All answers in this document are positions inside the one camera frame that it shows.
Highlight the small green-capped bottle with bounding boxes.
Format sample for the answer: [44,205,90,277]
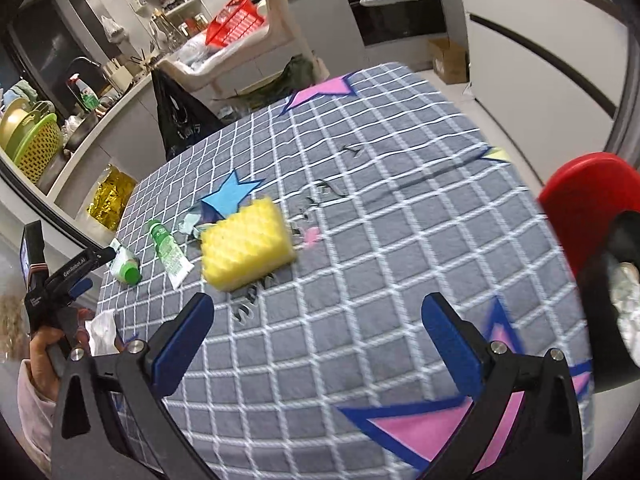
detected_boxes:
[108,238,142,286]

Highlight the green tube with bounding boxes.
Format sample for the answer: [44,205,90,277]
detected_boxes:
[148,220,194,289]

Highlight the yellow sponge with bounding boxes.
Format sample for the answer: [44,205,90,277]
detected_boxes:
[201,197,297,292]

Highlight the blue snack bag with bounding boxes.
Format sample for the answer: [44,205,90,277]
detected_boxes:
[178,209,220,240]

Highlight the red trash bin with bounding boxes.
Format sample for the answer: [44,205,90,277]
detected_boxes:
[538,152,639,391]

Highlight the person's left hand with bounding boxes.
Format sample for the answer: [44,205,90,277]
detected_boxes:
[29,308,96,402]

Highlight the white crumpled tissue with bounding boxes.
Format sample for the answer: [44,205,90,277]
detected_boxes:
[85,309,119,356]

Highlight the gold foil bag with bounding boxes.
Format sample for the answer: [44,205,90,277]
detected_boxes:
[87,165,138,232]

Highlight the yellow-green colander basket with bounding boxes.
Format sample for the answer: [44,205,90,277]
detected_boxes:
[1,98,63,184]

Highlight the spray bottle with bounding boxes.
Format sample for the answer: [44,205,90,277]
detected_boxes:
[67,73,100,112]

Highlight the black plastic bag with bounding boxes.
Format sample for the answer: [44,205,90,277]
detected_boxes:
[151,68,224,162]

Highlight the grey checked tablecloth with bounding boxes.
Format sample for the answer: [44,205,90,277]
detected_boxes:
[98,63,592,479]

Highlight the red plastic basket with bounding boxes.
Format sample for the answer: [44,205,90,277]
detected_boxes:
[205,0,266,48]

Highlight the cardboard box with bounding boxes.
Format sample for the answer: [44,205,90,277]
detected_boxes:
[428,38,469,84]

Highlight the black built-in oven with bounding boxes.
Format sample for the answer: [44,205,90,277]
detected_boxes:
[347,0,447,47]

